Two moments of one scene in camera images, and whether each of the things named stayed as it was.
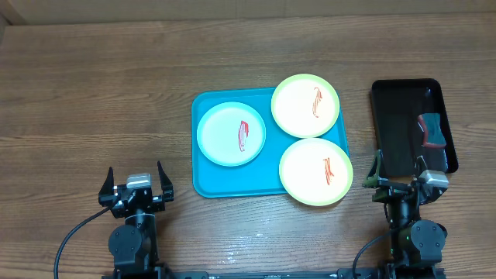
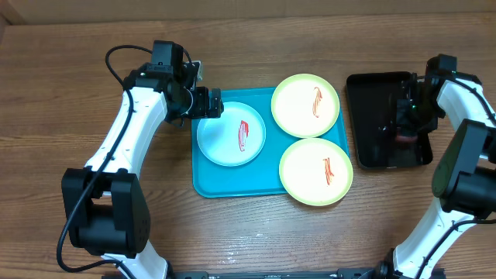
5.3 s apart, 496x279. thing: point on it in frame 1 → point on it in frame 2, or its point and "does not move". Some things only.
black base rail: x=346 y=273 does not move
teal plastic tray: x=260 y=177 does not move
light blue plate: x=231 y=134 does not move
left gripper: x=105 y=197 → x=202 y=109
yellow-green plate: x=315 y=171 does not move
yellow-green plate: x=305 y=105 does not move
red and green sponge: x=433 y=132 → x=406 y=139
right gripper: x=397 y=186 → x=403 y=126
